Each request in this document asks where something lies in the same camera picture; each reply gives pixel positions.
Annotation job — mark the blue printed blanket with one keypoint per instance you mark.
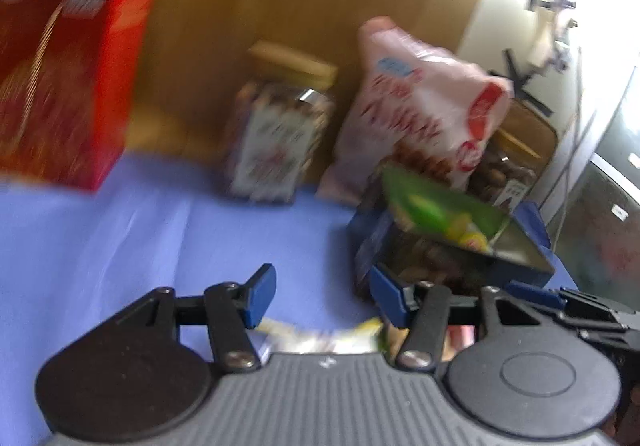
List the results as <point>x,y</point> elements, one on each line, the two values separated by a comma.
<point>150,236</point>

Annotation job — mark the dark blue tin box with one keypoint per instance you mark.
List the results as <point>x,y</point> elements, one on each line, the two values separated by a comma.
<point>380,246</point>

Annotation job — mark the glass jar with brown snacks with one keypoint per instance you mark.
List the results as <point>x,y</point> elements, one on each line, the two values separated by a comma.
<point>520,160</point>

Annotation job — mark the red gift box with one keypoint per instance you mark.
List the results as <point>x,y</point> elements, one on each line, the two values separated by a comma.
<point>65,90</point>

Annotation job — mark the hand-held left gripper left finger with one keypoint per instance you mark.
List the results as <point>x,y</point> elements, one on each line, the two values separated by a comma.
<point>261,296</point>

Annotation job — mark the pink snack bag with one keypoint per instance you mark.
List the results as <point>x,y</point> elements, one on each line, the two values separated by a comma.
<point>410,105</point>

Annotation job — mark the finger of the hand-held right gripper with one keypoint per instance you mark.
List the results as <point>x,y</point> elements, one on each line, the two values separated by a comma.
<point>532,290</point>

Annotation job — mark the yellow green snack packet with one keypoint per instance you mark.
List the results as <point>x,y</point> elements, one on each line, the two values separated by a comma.
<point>320,341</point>

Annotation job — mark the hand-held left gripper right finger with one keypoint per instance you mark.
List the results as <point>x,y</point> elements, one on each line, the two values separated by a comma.
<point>386,297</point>

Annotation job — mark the nut jar with gold lid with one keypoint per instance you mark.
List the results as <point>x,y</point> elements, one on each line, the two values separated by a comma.
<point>275,140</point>

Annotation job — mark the dark glass tank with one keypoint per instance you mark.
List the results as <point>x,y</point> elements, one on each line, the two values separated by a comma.
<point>605,226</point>

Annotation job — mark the black stand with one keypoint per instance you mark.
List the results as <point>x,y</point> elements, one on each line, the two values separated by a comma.
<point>530,75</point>

